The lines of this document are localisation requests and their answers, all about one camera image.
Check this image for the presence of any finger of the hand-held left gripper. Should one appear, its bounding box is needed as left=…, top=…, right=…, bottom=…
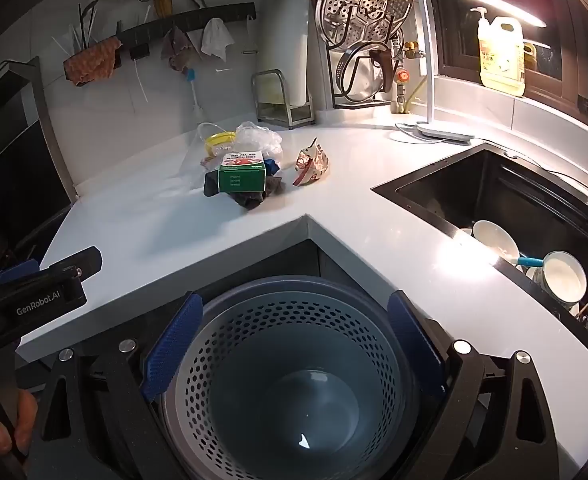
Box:
left=39, top=246, right=104, bottom=281
left=0, top=259, right=41, bottom=284

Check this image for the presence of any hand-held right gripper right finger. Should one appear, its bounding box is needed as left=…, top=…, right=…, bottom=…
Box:
left=388, top=290, right=574, bottom=480

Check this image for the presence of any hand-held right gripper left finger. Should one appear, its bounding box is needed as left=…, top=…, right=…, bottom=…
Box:
left=28, top=290, right=205, bottom=480

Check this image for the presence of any grey perforated trash bin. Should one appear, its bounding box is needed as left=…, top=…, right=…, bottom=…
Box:
left=161, top=275, right=447, bottom=480

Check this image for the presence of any clear plastic bag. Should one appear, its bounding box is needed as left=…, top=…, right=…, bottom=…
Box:
left=176, top=122, right=225, bottom=196

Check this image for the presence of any dark grey sock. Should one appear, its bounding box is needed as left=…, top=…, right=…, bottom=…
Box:
left=231, top=174, right=285, bottom=211

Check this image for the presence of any green cardboard box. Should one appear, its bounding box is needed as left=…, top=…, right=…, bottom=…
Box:
left=217, top=151, right=267, bottom=194

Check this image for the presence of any red and white wrapper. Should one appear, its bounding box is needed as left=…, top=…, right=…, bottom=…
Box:
left=293, top=137, right=332, bottom=187

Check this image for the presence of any person's left hand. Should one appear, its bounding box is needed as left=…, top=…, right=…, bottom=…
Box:
left=0, top=389, right=40, bottom=456

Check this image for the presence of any black glass range hood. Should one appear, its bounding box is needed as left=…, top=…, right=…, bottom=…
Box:
left=0, top=57, right=77, bottom=261

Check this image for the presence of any plain white bowl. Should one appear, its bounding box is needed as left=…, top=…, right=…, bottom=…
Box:
left=472, top=220, right=520, bottom=266

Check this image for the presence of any patterned white bowl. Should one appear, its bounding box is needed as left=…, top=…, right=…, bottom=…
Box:
left=534, top=251, right=588, bottom=311

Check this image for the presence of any black kitchen sink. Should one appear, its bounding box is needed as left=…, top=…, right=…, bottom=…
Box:
left=371, top=141, right=588, bottom=361

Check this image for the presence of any yellow plastic lid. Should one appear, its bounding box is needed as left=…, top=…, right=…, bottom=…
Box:
left=205, top=131, right=237, bottom=153

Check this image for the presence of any white bottle brush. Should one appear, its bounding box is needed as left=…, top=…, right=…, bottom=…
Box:
left=183, top=67, right=205, bottom=122

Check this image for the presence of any orange textured cloth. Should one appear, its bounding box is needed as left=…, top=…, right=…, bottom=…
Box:
left=63, top=37, right=124, bottom=87

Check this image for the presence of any white crumpled paper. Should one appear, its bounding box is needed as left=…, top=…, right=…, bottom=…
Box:
left=235, top=121, right=283, bottom=160

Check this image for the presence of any brown grey rag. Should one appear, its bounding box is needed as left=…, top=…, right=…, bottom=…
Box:
left=161, top=25, right=197, bottom=73

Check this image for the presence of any metal cutting board rack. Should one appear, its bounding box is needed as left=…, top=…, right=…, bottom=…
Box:
left=250, top=69, right=317, bottom=131

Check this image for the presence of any white desk lamp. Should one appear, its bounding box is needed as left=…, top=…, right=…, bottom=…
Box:
left=395, top=0, right=548, bottom=146

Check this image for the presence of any glass pot lid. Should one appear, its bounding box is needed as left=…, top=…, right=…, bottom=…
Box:
left=335, top=42, right=399, bottom=103

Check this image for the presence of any white rag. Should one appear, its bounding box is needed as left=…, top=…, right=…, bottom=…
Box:
left=201, top=17, right=235, bottom=58

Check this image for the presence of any white peeler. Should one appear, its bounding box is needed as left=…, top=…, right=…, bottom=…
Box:
left=243, top=14, right=258, bottom=56

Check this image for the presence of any yellow detergent pump bottle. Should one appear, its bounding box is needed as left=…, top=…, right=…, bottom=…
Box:
left=470, top=6, right=527, bottom=98

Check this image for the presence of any white cutting board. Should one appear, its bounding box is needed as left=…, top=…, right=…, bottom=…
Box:
left=254, top=0, right=312, bottom=113

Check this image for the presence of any blue handled spoon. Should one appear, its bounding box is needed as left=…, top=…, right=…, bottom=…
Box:
left=498, top=255, right=544, bottom=269

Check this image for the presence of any brass gas valve with hose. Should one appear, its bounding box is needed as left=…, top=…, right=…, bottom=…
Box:
left=394, top=40, right=425, bottom=113

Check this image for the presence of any black wall rail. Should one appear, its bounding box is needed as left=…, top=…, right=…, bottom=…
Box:
left=74, top=2, right=257, bottom=56

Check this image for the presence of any black wire lid rack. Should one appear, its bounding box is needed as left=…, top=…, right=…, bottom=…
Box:
left=326, top=25, right=407, bottom=111

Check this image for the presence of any dark window frame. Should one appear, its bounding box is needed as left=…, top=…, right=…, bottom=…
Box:
left=424, top=0, right=588, bottom=128

